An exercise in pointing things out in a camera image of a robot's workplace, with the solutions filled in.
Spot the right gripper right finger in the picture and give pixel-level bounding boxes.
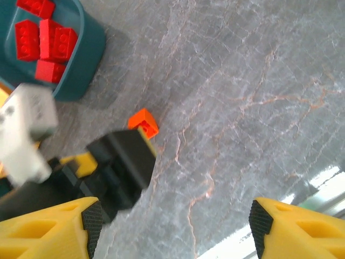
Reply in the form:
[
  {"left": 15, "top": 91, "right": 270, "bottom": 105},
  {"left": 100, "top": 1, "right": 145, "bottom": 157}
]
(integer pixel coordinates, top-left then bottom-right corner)
[{"left": 248, "top": 196, "right": 345, "bottom": 259}]

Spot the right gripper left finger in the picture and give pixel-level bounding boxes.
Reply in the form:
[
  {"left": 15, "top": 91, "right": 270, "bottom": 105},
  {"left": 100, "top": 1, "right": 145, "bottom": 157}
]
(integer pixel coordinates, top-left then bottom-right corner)
[{"left": 0, "top": 197, "right": 105, "bottom": 259}]

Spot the small orange lego brick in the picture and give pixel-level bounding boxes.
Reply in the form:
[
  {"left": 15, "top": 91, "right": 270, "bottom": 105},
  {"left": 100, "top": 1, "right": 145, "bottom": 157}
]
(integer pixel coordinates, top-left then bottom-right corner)
[{"left": 127, "top": 107, "right": 160, "bottom": 140}]

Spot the small red lego brick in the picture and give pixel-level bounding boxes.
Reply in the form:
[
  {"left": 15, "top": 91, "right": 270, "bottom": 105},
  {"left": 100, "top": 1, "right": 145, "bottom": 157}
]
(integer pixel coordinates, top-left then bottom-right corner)
[
  {"left": 38, "top": 18, "right": 64, "bottom": 62},
  {"left": 52, "top": 26, "right": 79, "bottom": 61},
  {"left": 34, "top": 59, "right": 68, "bottom": 84}
]

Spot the long red lego brick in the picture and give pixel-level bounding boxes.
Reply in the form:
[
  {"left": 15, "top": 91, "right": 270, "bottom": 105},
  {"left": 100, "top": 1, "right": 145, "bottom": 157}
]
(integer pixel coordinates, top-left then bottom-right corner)
[{"left": 14, "top": 19, "right": 42, "bottom": 62}]

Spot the teal plastic container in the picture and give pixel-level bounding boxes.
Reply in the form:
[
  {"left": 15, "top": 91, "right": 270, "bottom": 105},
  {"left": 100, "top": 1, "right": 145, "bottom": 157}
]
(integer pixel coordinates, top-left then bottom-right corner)
[{"left": 0, "top": 0, "right": 107, "bottom": 102}]

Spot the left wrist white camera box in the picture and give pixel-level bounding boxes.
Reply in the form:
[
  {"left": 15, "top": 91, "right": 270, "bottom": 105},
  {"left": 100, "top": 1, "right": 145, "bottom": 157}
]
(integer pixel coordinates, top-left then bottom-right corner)
[{"left": 0, "top": 83, "right": 60, "bottom": 187}]

